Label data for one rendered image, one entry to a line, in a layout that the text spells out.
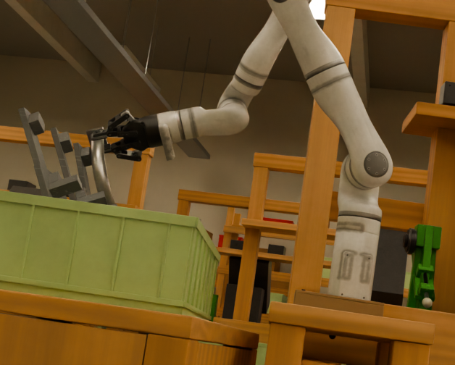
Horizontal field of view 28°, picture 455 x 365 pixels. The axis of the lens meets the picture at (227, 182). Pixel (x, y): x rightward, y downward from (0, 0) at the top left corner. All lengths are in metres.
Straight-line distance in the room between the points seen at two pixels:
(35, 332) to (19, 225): 0.20
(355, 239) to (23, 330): 0.74
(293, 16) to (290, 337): 0.67
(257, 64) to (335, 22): 0.93
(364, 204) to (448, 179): 0.94
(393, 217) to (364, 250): 0.98
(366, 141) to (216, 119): 0.35
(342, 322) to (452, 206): 1.12
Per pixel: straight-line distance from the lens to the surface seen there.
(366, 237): 1.92
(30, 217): 1.61
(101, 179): 2.03
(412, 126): 2.89
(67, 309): 1.51
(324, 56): 1.95
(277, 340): 1.79
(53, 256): 1.60
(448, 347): 2.18
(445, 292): 2.80
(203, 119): 2.06
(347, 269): 1.91
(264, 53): 2.03
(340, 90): 1.94
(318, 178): 2.79
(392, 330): 1.80
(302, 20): 1.96
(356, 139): 1.93
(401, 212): 2.90
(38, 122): 1.75
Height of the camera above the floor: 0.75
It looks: 10 degrees up
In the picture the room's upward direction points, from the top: 8 degrees clockwise
